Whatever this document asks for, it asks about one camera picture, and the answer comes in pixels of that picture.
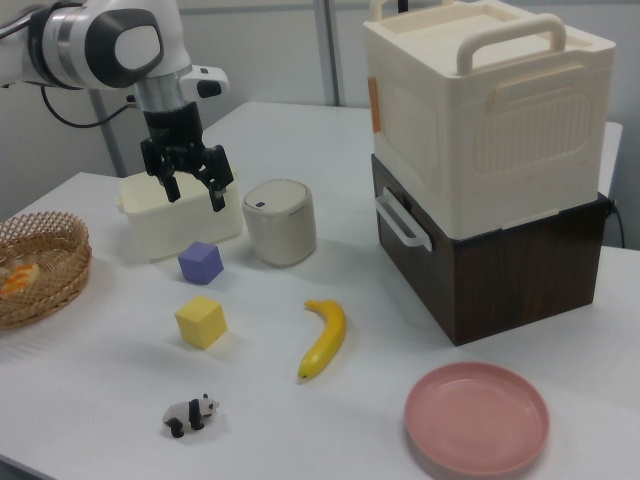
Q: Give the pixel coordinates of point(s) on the woven wicker basket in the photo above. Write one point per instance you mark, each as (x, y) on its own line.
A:
(55, 280)

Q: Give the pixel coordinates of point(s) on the yellow foam cube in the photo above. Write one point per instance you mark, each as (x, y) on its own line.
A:
(200, 322)

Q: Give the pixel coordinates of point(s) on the beige dustbin lid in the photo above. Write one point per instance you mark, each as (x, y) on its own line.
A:
(275, 197)

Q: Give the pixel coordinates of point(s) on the dark brown wooden box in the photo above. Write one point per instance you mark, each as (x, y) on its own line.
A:
(510, 280)

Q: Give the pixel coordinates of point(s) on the purple foam cube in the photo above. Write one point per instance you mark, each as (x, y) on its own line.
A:
(200, 265)

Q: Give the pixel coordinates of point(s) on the small beige dustbin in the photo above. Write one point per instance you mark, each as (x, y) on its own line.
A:
(285, 240)

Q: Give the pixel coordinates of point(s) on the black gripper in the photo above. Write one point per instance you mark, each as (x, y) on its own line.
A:
(172, 127)

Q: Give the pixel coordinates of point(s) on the orange topped toy bread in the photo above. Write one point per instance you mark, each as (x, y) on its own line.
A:
(20, 279)

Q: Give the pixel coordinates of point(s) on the yellow toy banana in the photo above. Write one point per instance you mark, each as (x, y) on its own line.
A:
(327, 340)

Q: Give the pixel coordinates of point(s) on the panda toy figure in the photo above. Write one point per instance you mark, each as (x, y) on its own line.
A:
(187, 415)

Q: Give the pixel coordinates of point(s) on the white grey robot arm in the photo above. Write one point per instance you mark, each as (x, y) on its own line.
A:
(75, 40)

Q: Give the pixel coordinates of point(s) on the pink plastic plate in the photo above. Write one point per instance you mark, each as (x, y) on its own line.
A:
(475, 420)

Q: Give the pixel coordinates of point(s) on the orange tape strip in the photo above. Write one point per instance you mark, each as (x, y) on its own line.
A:
(375, 105)

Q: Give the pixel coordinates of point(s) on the cream plastic open container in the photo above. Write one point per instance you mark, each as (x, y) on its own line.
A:
(170, 230)

